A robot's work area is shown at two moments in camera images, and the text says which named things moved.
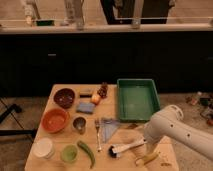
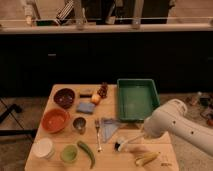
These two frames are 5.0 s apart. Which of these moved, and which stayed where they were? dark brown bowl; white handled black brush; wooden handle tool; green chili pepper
Moved: white handled black brush
Stayed: wooden handle tool; green chili pepper; dark brown bowl
